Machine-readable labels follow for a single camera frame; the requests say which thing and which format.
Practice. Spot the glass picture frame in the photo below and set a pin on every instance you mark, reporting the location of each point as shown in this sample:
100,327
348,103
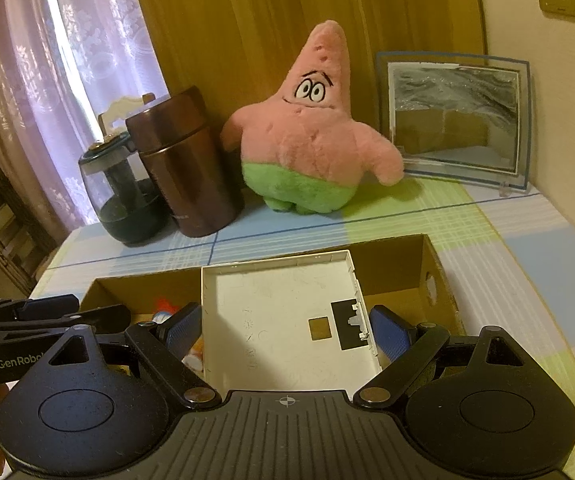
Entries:
447,110

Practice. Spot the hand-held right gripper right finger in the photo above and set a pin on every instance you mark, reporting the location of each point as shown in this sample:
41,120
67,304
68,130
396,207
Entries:
391,334

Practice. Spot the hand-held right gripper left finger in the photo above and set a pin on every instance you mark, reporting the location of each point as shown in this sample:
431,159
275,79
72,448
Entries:
185,330

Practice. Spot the wooden door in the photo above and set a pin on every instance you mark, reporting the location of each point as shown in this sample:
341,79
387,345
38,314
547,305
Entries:
242,35

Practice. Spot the dark green glass jar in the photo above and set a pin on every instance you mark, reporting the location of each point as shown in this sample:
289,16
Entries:
127,210

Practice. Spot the purple lace curtain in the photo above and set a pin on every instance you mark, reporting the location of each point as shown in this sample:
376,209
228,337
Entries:
92,35

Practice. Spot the cream wooden chair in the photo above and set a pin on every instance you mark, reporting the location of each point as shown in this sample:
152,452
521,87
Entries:
117,110

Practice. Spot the dark folding rack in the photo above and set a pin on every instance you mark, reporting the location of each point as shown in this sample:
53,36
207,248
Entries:
2,220

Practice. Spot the brown cardboard box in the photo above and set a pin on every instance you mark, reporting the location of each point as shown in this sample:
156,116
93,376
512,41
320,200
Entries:
397,270

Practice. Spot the red cat figurine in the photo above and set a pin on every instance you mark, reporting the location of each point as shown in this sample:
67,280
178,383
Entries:
163,310

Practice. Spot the pink starfish plush toy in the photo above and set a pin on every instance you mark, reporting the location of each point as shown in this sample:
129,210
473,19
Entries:
307,150

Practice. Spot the white square plastic plate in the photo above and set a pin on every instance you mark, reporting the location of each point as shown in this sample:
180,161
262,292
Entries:
277,320

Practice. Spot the brown metal thermos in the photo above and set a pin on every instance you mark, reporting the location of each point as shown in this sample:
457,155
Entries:
192,185

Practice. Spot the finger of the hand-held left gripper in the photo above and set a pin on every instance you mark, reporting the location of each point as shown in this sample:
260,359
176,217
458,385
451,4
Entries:
52,305
102,317

